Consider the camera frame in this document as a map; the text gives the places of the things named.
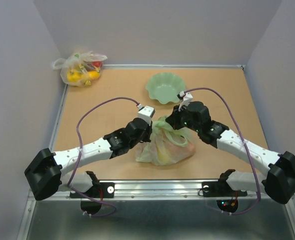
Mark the green avocado print plastic bag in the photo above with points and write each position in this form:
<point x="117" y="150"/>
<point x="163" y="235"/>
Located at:
<point x="167" y="146"/>

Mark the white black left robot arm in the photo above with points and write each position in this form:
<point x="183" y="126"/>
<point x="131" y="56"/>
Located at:
<point x="50" y="172"/>

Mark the aluminium mounting rail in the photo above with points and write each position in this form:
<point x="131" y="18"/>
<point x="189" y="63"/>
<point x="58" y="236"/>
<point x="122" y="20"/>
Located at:
<point x="93" y="188"/>

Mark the green scalloped bowl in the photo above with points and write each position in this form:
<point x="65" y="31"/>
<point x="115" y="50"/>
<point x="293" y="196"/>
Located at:
<point x="164" y="87"/>

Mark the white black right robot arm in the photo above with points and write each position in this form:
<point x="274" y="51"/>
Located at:
<point x="276" y="171"/>

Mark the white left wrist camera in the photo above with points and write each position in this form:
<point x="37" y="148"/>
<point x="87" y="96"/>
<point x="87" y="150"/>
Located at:
<point x="145" y="113"/>

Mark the clear plastic bag of fruit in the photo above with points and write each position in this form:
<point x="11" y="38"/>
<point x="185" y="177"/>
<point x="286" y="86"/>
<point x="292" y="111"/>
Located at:
<point x="81" y="68"/>

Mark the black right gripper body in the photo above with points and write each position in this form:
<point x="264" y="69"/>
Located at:
<point x="182" y="118"/>

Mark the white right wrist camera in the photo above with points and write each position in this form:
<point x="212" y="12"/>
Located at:
<point x="185" y="98"/>

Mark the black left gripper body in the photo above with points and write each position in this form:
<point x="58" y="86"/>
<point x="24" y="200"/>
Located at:
<point x="144" y="137"/>

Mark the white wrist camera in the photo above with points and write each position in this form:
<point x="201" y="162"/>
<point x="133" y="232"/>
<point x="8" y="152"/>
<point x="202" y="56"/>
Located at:
<point x="185" y="98"/>
<point x="145" y="113"/>

